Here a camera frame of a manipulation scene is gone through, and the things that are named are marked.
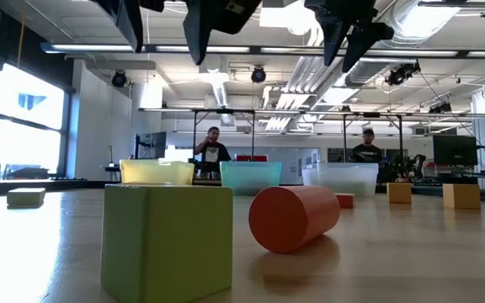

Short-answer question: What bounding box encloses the silver ventilation duct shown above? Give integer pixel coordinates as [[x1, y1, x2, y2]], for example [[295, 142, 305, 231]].
[[343, 0, 471, 88]]

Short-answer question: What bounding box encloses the black metal stand frame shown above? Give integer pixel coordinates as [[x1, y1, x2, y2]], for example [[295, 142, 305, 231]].
[[192, 108, 256, 163], [342, 111, 404, 178]]

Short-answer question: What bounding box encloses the green foam block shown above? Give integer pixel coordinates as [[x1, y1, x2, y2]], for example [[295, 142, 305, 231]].
[[6, 187, 46, 210]]

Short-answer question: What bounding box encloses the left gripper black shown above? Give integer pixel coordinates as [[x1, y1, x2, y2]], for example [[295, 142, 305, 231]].
[[90, 0, 264, 66]]

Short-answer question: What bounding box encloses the red foam cylinder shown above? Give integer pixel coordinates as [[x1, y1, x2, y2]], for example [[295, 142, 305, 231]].
[[248, 185, 342, 254]]

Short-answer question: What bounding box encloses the person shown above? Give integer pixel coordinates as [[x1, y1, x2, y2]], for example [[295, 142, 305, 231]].
[[350, 128, 384, 165], [194, 125, 232, 180]]

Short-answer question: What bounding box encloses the black aluminium table frame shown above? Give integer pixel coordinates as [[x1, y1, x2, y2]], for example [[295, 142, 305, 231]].
[[0, 178, 485, 203]]

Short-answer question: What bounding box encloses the black overhead light bar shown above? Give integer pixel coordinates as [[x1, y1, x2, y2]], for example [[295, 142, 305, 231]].
[[40, 41, 485, 59]]

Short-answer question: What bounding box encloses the clear plastic bin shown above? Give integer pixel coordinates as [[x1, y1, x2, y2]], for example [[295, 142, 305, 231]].
[[301, 162, 380, 198]]

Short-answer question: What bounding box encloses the teal plastic bin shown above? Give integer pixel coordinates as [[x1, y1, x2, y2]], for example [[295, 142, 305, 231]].
[[219, 161, 282, 197]]

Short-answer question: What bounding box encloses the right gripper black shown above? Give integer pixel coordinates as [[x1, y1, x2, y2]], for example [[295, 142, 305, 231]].
[[303, 0, 395, 73]]

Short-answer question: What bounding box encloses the green foam cube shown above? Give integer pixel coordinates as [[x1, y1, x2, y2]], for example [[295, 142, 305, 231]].
[[100, 183, 234, 303]]

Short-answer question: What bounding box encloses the yellow plastic bin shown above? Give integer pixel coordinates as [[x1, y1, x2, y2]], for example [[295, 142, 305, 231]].
[[119, 159, 195, 186]]

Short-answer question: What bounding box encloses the black computer monitor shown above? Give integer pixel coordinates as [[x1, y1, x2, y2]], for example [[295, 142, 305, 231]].
[[134, 131, 168, 160], [432, 134, 478, 167]]

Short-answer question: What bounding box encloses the black ceiling spot camera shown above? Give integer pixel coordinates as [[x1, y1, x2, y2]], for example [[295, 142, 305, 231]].
[[385, 61, 421, 88], [250, 66, 267, 84], [110, 70, 128, 88]]

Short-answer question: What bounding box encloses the red foam block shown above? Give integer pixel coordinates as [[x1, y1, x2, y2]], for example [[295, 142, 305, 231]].
[[335, 193, 355, 210]]

